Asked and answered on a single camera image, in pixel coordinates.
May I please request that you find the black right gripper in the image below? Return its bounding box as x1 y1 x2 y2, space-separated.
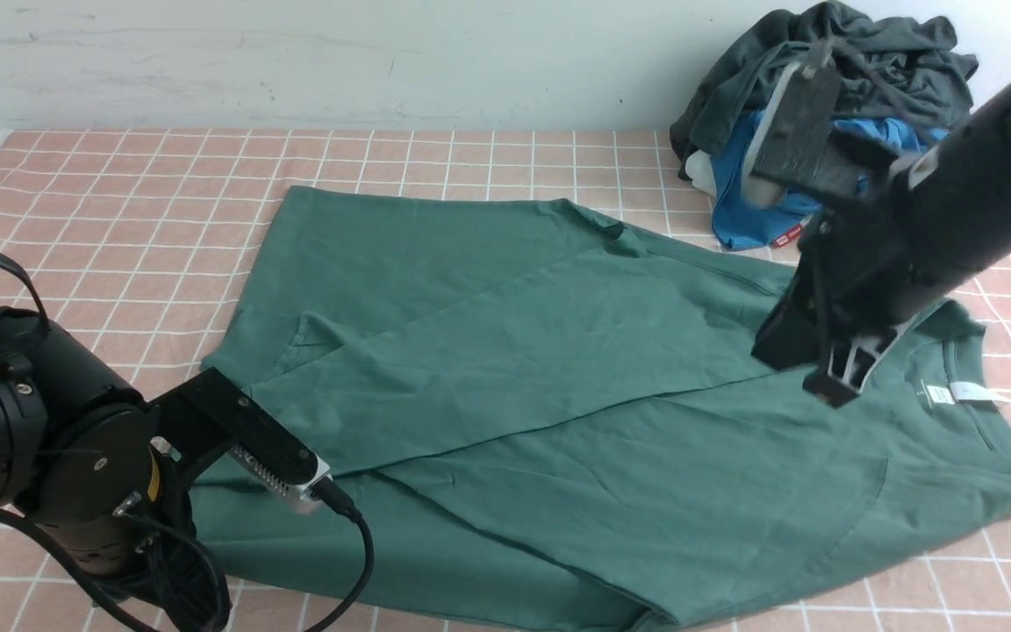
751 213 919 409

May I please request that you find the green long-sleeve top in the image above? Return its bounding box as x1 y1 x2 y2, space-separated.
204 187 1011 631

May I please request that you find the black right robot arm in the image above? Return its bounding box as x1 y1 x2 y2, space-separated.
742 39 1011 407

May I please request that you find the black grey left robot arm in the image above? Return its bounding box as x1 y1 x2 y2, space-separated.
0 307 196 578

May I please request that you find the blue crumpled garment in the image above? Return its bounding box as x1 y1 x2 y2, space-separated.
710 111 950 249

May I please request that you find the dark grey crumpled garment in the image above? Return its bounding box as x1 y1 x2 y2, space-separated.
669 1 979 161

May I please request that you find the pink checked table cloth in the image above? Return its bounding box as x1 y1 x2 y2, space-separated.
0 129 1011 631

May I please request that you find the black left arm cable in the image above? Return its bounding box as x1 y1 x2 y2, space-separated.
0 239 375 632

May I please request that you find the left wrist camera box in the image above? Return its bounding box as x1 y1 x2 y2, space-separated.
149 369 330 514

